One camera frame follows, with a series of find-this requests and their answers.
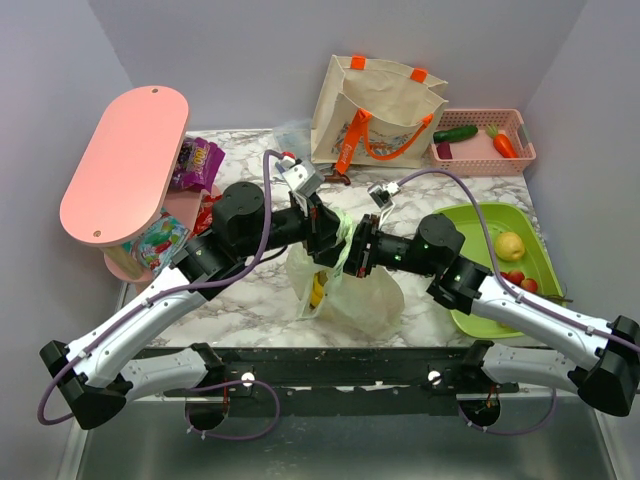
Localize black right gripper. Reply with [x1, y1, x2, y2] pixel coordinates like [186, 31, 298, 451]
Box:
[314, 215, 438, 279]

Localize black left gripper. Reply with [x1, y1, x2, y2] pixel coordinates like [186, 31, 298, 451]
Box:
[239, 191, 357, 259]

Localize yellow banana bunch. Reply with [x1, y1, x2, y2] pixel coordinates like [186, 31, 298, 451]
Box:
[309, 271, 328, 309]

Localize pale green plastic grocery bag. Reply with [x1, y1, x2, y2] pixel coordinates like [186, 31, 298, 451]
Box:
[285, 209, 405, 340]

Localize beige tote bag orange handles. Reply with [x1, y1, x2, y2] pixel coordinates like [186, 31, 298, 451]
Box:
[310, 55, 448, 173]

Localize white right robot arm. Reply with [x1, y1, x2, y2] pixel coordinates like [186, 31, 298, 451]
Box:
[343, 214, 639, 417]

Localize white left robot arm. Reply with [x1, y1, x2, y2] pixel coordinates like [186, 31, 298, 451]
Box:
[40, 181, 347, 430]

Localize brown faucet tap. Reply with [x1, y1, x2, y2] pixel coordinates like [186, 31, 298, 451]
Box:
[324, 170, 351, 186]

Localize clear plastic box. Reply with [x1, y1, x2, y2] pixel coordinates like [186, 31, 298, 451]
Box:
[273, 118, 311, 160]

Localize red snack packet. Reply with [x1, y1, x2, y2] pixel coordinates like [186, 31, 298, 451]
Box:
[192, 195, 221, 236]

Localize purple snack packet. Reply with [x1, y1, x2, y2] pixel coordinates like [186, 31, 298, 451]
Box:
[169, 137, 225, 191]

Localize green plastic tray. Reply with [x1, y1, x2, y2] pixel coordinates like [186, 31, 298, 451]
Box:
[439, 202, 567, 340]

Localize yellow pear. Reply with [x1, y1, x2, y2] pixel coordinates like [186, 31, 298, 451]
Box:
[494, 231, 526, 262]

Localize red strawberry cluster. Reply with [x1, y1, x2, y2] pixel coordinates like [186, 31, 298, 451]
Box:
[500, 269, 539, 293]

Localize green cucumber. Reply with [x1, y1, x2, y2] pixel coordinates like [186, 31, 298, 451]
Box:
[433, 125, 478, 144]

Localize green white candy packet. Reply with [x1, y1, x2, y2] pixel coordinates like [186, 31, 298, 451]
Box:
[123, 209, 191, 277]

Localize pink perforated basket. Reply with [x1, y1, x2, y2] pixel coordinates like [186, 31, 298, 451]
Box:
[426, 108, 537, 176]

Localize orange carrot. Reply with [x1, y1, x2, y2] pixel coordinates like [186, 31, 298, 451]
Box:
[485, 125, 518, 159]

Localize pink two-tier shelf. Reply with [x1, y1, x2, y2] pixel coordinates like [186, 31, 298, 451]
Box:
[59, 85, 219, 285]

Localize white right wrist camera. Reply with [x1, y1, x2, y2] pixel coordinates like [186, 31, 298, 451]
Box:
[367, 182, 400, 226]

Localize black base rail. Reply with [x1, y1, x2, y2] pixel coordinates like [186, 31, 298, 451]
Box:
[158, 347, 525, 418]

